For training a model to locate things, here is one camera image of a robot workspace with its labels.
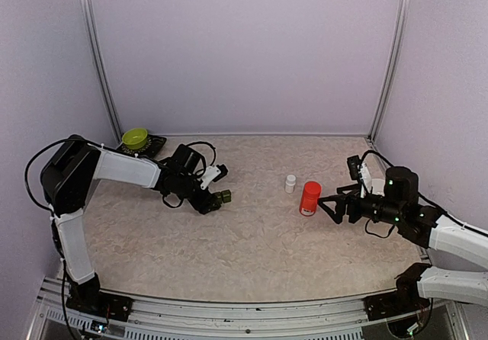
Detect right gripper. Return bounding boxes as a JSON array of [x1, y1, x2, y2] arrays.
[[317, 182, 404, 226]]

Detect green pill organizer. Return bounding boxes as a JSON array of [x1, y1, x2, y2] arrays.
[[221, 190, 232, 204]]

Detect red pill bottle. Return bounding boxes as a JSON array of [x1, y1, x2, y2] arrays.
[[299, 181, 322, 217]]

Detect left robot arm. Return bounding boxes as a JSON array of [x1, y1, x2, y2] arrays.
[[24, 134, 231, 313]]

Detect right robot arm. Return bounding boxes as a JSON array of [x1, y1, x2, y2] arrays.
[[317, 166, 487, 318]]

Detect white bowl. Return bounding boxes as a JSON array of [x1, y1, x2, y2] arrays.
[[367, 178, 385, 196]]

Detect small white pill bottle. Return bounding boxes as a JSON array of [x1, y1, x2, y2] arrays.
[[284, 174, 297, 194]]

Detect black square tray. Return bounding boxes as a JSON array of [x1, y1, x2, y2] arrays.
[[116, 134, 167, 158]]

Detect lime green bowl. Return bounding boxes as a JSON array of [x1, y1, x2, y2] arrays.
[[122, 127, 149, 150]]

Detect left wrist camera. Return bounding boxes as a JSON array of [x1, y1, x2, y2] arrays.
[[200, 164, 228, 190]]

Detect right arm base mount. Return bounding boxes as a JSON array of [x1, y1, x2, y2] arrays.
[[364, 291, 431, 322]]

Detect front aluminium rail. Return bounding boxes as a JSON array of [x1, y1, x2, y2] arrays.
[[23, 277, 469, 339]]

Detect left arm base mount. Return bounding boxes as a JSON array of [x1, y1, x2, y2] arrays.
[[66, 292, 133, 322]]

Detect right aluminium frame post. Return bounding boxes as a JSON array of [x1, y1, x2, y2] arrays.
[[368, 0, 410, 145]]

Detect aluminium frame post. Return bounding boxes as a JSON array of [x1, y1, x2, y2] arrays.
[[80, 0, 123, 143], [368, 0, 410, 145]]

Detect left aluminium frame post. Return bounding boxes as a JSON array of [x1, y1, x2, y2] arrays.
[[80, 0, 123, 143]]

